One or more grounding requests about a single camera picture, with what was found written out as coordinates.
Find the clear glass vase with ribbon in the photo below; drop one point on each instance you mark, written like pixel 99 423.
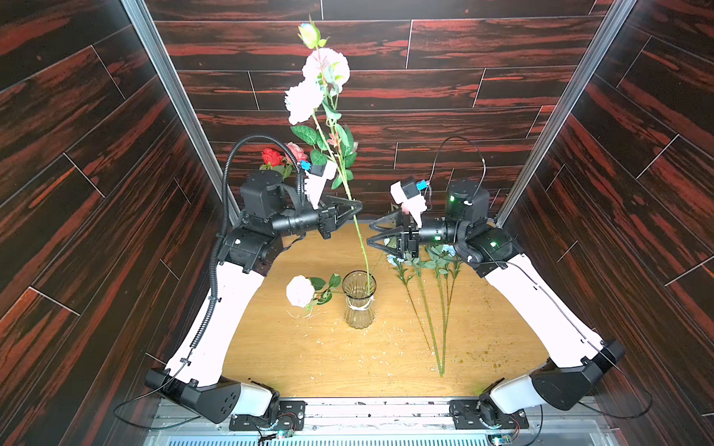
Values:
pixel 359 288

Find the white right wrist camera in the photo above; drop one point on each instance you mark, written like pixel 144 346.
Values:
pixel 405 189

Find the pink rose stem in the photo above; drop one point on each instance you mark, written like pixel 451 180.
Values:
pixel 300 156

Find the small light blue sprig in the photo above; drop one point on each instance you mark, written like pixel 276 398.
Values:
pixel 401 267

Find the short pale pink rose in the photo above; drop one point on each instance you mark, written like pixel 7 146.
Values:
pixel 308 292

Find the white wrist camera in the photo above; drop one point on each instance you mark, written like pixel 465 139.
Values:
pixel 316 178
pixel 405 189

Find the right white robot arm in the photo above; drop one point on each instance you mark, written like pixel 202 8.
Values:
pixel 578 357

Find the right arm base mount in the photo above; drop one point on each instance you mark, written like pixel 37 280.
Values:
pixel 482 413

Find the red rose stem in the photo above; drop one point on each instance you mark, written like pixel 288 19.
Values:
pixel 272 160

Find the white flower stem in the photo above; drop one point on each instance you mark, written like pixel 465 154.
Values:
pixel 433 272

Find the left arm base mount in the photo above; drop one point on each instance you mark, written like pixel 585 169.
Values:
pixel 279 415

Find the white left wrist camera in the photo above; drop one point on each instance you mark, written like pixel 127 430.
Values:
pixel 316 178

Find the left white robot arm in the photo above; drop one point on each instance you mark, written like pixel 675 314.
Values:
pixel 239 263

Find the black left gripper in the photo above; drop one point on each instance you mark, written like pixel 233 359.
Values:
pixel 324 220

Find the light blue flower bunch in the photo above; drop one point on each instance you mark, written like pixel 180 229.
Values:
pixel 313 105

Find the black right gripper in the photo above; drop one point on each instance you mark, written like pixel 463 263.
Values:
pixel 407 240

